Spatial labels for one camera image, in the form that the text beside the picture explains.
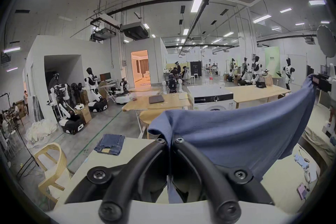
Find blue shirt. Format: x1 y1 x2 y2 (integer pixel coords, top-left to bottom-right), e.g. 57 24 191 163
148 75 317 204

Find long wooden table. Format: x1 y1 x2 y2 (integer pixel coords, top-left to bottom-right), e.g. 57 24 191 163
225 84 291 109

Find brown carton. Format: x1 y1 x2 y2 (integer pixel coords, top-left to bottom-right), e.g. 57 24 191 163
78 106 92 124

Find folded blue jeans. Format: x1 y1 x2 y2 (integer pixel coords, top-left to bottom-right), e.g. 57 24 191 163
94 134 126 156

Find pink phone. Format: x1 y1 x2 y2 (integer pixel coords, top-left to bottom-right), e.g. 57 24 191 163
296 183 308 200

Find wooden table with laptop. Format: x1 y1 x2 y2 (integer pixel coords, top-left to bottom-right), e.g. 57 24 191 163
122 92 192 139

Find light wooden chair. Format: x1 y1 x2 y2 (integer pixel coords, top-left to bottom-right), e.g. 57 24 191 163
34 143 75 204

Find table with monitor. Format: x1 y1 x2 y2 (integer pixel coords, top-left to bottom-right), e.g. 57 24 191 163
99 72 120 102

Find pile of white cloths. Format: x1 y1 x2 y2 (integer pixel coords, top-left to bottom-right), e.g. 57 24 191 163
25 118 57 142

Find white hand controller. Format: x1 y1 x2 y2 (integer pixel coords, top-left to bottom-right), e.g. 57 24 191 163
304 165 317 183

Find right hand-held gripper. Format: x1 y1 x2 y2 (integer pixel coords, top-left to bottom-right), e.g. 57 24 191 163
312 63 336 109

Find grey photo umbrella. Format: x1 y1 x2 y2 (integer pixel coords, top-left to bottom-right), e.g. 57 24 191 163
316 24 336 58

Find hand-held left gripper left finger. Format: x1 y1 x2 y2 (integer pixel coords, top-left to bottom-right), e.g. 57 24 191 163
64 138 172 222

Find blue and white small cloth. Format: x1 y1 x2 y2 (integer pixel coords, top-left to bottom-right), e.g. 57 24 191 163
294 153 311 169

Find white and black humanoid robot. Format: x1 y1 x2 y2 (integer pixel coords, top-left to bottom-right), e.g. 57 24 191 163
48 73 85 136
84 68 109 113
282 58 295 91
250 56 263 85
115 78 131 105

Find green banner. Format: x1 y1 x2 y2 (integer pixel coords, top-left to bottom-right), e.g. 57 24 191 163
264 46 281 78

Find bed with beige sheet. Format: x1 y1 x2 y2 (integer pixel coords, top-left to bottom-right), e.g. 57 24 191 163
54 126 335 212

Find group of people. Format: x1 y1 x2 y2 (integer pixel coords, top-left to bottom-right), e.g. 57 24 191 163
0 102 19 141
169 61 190 79

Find white washing machine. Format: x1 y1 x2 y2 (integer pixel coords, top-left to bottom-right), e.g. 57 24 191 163
187 85 234 111

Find black light stand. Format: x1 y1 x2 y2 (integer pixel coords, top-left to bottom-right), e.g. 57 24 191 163
0 93 40 179

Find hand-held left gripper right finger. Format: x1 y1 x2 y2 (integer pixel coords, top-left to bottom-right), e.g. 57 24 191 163
171 138 275 223

